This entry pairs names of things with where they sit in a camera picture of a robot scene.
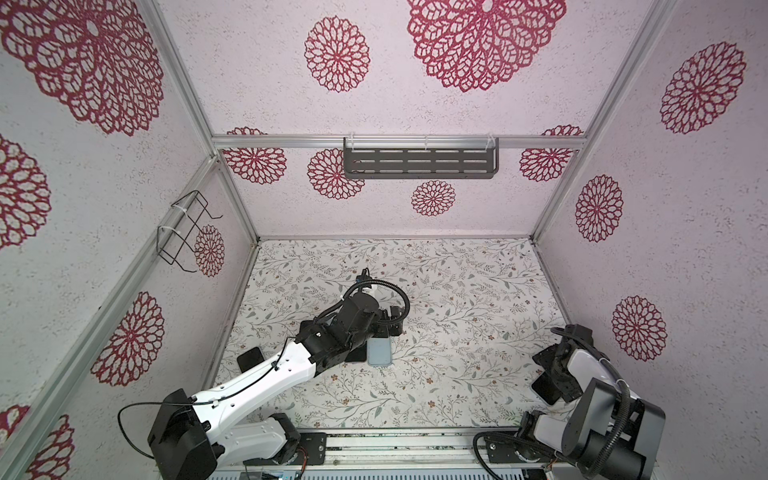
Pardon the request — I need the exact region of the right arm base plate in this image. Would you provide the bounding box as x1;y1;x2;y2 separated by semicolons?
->
482;431;552;464

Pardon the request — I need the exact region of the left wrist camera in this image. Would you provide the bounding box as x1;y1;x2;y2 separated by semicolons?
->
355;268;376;293

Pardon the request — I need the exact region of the dark grey wall shelf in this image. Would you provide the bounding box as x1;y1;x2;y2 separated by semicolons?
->
342;138;499;180

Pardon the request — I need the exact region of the black phone near left base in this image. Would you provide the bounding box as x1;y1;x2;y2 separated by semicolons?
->
236;347;265;373

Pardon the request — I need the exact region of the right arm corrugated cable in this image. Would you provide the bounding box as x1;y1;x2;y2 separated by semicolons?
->
472;326;632;480

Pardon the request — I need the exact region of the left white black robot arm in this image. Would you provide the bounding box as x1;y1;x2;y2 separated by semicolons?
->
147;291;410;479

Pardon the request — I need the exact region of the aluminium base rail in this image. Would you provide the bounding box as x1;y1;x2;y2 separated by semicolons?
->
203;425;659;472

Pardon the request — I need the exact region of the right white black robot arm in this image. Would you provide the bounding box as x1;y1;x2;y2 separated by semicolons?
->
514;324;666;479

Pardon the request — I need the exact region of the black wire wall rack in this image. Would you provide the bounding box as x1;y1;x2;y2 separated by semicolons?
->
155;190;226;278

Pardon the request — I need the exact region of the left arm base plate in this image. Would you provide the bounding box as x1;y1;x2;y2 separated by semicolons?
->
264;432;328;466

